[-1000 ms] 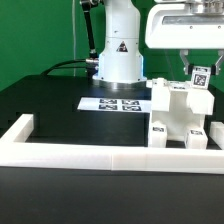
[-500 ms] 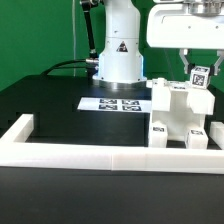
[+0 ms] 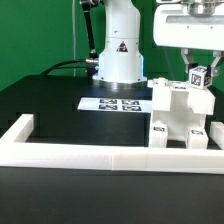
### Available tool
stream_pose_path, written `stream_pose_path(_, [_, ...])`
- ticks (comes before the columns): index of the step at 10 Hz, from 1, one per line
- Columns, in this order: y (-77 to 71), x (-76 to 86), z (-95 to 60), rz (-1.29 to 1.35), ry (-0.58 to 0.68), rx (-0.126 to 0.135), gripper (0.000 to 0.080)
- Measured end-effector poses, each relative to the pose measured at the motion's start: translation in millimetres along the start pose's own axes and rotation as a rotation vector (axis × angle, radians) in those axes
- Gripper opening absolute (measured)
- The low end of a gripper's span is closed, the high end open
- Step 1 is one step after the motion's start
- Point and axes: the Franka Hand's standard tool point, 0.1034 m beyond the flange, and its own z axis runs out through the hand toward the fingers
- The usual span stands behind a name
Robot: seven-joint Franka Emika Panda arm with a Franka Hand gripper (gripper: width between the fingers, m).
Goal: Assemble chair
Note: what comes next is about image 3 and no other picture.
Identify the white tagged cube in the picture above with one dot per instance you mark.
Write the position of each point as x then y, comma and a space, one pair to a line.
199, 77

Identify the white U-shaped border frame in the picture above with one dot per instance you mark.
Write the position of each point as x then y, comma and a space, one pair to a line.
16, 151

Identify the white flat tagged plank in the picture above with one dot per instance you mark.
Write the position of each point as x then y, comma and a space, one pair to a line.
115, 105

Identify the white tagged block front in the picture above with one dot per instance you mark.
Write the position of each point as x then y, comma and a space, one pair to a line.
158, 135

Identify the white chair back part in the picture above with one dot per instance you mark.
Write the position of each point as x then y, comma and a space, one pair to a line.
168, 96

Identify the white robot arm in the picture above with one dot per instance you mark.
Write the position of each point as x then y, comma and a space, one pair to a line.
120, 64

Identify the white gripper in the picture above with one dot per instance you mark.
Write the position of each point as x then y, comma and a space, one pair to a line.
193, 24

